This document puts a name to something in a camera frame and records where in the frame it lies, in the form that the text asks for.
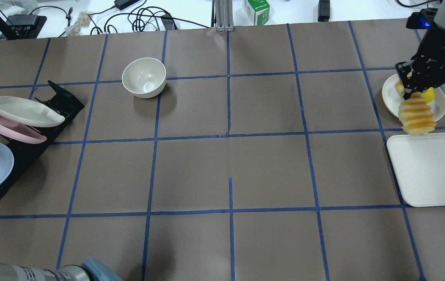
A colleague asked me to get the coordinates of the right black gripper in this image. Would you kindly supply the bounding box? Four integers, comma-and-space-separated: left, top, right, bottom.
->
395, 24, 445, 94

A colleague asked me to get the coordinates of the striped bread loaf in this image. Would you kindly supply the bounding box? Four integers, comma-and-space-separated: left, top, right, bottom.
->
398, 91, 436, 135

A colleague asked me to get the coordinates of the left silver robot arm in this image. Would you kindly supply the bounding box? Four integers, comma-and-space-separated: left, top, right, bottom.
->
0, 257, 122, 281

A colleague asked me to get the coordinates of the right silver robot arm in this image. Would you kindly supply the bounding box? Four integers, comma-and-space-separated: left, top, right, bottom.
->
395, 0, 445, 100

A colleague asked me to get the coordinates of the white plate with lemon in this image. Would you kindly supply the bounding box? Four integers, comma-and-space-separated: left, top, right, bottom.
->
382, 74, 445, 121

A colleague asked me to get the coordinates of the pink plate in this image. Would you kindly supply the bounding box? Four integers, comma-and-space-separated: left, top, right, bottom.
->
0, 116, 47, 144

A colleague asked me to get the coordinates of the cream plate in rack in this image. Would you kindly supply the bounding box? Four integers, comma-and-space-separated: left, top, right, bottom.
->
0, 96, 66, 128

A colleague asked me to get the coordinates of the yellow lemon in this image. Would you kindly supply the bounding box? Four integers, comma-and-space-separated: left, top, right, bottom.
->
420, 87, 436, 104

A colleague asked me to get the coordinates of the white rectangular tray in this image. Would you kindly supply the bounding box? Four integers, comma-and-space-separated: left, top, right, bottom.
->
386, 133, 445, 207

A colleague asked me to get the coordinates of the green white carton box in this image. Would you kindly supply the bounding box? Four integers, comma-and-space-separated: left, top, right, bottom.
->
243, 0, 270, 25

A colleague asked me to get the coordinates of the cream bowl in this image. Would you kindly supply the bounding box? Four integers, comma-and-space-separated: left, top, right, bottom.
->
121, 57, 167, 98

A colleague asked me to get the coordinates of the black power adapter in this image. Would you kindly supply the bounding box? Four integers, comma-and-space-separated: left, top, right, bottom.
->
114, 0, 139, 11

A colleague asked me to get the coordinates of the bag of snacks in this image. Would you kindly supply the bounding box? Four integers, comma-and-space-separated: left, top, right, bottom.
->
65, 11, 92, 37

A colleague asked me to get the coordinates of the black dish rack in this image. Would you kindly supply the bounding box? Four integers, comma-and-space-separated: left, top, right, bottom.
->
0, 81, 84, 199

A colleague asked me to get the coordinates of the black monitor stand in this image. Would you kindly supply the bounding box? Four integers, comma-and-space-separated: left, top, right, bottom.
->
0, 0, 48, 40

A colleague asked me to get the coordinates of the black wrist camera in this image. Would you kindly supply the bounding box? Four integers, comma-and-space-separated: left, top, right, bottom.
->
406, 8, 438, 30

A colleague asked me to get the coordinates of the aluminium frame post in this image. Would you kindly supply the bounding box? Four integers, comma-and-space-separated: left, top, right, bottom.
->
211, 0, 234, 32

